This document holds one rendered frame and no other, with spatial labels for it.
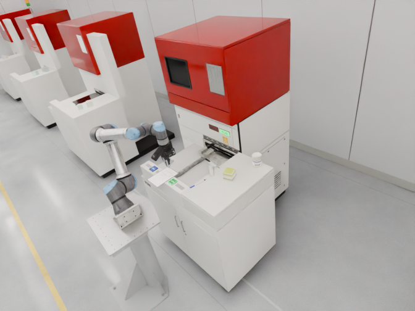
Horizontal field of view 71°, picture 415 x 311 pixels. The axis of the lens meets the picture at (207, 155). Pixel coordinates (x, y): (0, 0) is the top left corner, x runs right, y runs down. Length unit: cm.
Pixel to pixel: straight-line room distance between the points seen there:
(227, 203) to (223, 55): 97
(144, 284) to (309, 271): 144
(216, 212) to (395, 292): 159
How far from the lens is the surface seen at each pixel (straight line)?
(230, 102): 213
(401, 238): 321
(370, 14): 314
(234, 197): 198
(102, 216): 239
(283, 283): 272
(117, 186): 220
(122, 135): 197
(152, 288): 284
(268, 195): 231
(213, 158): 249
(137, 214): 222
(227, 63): 204
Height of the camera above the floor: 234
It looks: 35 degrees down
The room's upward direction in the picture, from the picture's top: 10 degrees counter-clockwise
